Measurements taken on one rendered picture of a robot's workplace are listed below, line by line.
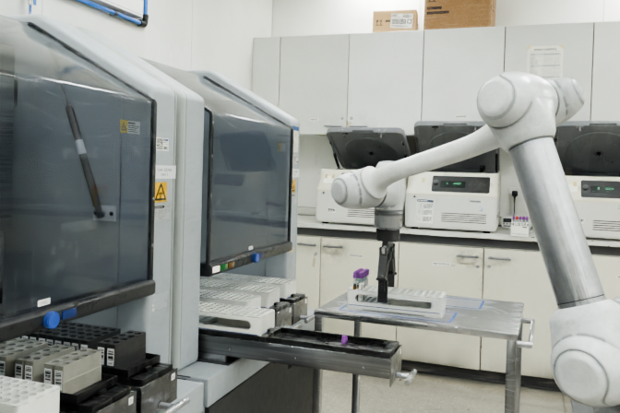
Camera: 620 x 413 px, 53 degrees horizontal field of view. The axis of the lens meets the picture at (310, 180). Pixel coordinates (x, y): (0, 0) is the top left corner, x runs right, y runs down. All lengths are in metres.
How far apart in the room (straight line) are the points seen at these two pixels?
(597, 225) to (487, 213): 0.60
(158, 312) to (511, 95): 0.95
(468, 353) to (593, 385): 2.60
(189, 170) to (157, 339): 0.42
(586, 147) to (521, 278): 0.92
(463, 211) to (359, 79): 1.17
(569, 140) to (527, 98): 2.65
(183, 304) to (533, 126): 0.95
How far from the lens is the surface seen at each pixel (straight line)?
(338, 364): 1.59
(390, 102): 4.23
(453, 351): 3.98
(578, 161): 4.26
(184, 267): 1.60
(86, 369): 1.32
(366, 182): 1.77
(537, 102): 1.49
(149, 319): 1.50
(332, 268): 4.04
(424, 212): 3.88
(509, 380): 1.87
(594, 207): 3.84
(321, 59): 4.40
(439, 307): 1.93
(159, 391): 1.41
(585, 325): 1.43
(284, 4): 4.97
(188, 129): 1.59
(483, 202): 3.84
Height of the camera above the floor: 1.26
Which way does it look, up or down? 1 degrees down
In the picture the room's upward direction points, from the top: 2 degrees clockwise
